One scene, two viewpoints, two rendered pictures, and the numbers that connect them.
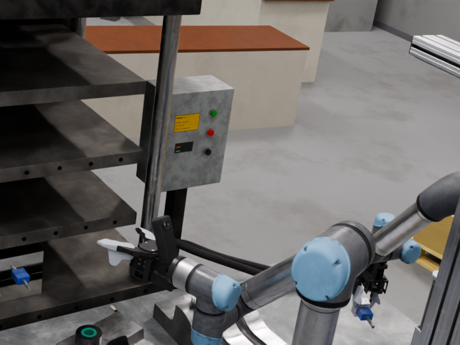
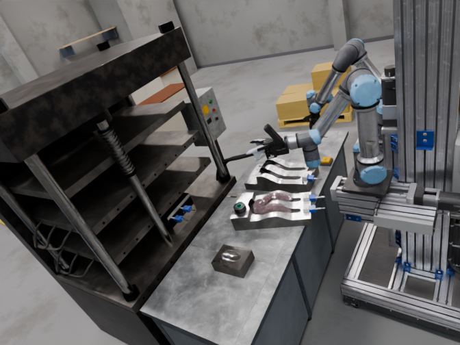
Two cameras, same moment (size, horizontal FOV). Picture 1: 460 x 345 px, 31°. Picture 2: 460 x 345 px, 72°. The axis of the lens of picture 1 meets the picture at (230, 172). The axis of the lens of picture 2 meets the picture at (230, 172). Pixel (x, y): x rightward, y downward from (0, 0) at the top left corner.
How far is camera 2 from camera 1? 0.81 m
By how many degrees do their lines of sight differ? 12
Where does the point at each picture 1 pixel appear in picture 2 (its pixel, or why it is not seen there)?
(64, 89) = (158, 120)
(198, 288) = (304, 142)
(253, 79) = not seen: hidden behind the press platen
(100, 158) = (186, 142)
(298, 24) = (178, 79)
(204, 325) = (313, 156)
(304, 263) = (359, 92)
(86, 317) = (224, 206)
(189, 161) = (213, 126)
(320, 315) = (372, 111)
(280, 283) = (330, 119)
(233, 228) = not seen: hidden behind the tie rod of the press
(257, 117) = not seen: hidden behind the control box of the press
